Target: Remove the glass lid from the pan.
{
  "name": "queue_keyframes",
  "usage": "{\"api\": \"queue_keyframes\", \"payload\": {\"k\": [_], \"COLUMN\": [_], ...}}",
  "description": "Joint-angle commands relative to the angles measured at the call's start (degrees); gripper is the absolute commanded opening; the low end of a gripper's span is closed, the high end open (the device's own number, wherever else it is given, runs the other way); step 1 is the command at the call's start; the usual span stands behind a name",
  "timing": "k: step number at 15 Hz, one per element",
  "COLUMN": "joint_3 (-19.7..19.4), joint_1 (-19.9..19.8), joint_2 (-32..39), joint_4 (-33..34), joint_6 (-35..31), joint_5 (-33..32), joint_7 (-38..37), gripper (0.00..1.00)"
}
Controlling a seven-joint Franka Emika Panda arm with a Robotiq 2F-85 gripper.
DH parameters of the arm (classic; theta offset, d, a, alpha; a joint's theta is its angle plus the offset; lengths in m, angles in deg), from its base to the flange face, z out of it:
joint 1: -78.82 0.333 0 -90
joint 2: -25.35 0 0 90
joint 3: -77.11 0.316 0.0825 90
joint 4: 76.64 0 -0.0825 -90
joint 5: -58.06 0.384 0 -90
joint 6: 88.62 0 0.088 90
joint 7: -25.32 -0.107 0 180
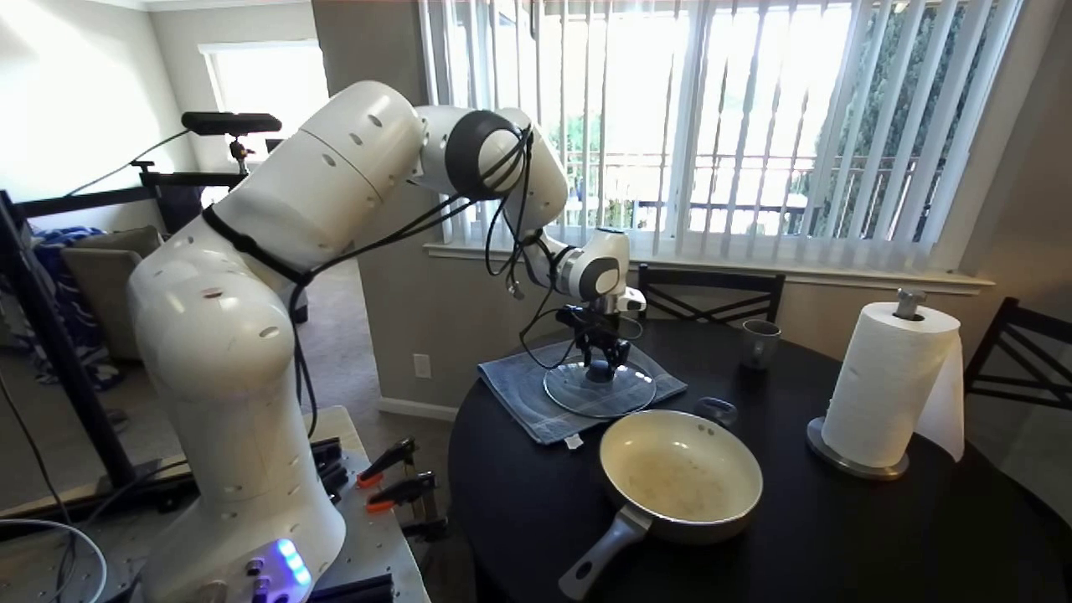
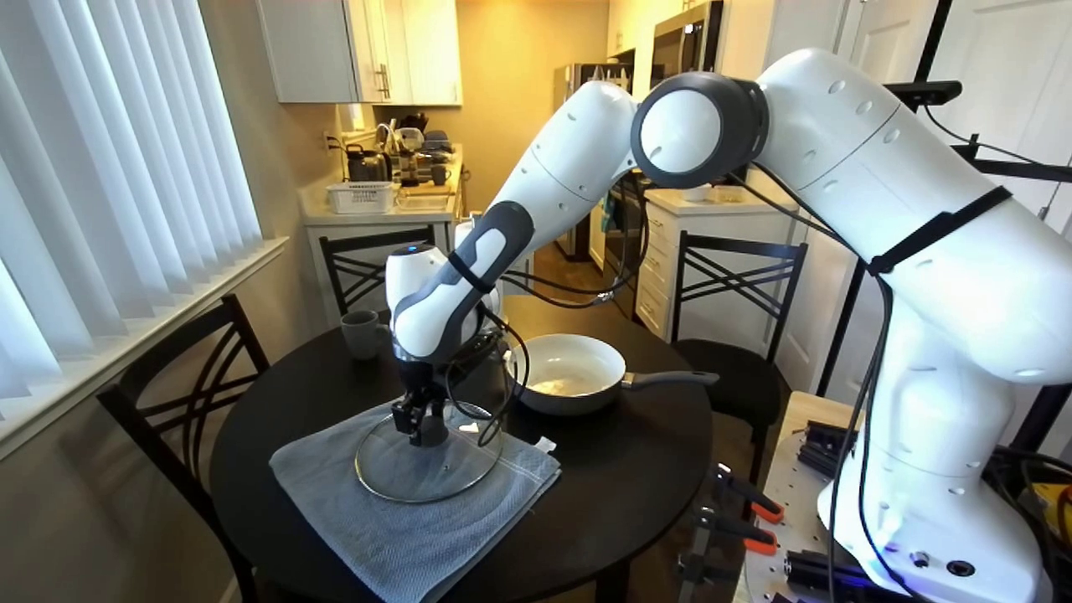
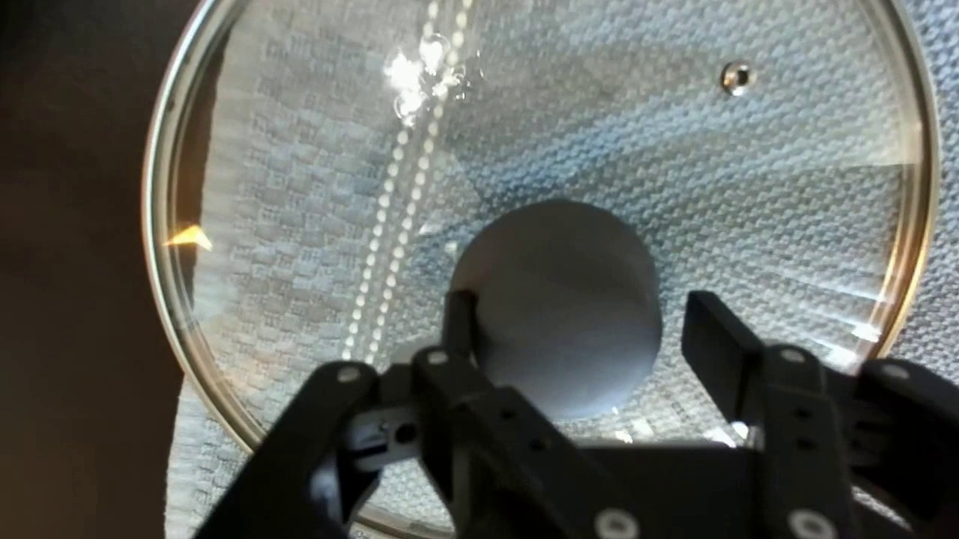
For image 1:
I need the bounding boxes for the blue folded towel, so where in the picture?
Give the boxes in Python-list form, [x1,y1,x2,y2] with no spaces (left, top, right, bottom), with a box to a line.
[476,336,688,450]

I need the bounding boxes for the orange handled black clamp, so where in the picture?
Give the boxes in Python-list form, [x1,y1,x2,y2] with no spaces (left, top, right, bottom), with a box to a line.
[364,465,438,518]
[356,436,422,486]

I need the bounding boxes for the black metal chair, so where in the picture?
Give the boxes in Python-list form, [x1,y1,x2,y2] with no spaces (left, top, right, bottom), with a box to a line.
[633,265,786,329]
[960,296,1072,411]

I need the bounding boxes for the white vertical window blinds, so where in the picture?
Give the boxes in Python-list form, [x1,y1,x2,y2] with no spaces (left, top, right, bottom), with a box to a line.
[414,0,1023,278]

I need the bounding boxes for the beige armchair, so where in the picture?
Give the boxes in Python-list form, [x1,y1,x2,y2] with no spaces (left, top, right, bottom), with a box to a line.
[61,226,167,361]

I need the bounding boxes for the white robot mount board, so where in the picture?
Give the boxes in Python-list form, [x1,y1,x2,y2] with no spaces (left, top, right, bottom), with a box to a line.
[0,400,436,603]

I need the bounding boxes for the black camera tripod stand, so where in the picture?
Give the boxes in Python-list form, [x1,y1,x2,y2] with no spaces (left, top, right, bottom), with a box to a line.
[0,131,285,499]

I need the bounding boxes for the white paper towel roll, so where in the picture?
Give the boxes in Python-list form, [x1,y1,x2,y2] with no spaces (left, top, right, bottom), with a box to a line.
[816,299,971,473]

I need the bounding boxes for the black stereo camera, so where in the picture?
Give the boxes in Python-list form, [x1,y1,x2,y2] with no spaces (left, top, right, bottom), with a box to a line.
[182,107,285,138]

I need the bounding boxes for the round glass pan lid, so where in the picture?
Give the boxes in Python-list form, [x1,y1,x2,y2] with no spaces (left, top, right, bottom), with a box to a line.
[540,354,662,417]

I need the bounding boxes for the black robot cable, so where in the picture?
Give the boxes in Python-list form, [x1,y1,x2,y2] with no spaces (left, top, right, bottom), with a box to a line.
[281,122,581,442]

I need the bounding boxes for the black power adapter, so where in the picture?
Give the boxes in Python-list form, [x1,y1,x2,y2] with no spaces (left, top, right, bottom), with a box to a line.
[307,436,352,507]

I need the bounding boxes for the grey mug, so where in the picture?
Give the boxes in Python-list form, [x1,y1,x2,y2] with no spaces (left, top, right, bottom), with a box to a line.
[739,319,785,375]

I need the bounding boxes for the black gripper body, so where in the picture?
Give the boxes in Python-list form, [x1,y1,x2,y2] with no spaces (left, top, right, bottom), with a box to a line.
[551,299,643,351]

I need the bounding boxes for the grey frying pan white inside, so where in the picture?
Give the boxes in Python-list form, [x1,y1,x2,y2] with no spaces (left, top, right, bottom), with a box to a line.
[557,404,769,603]

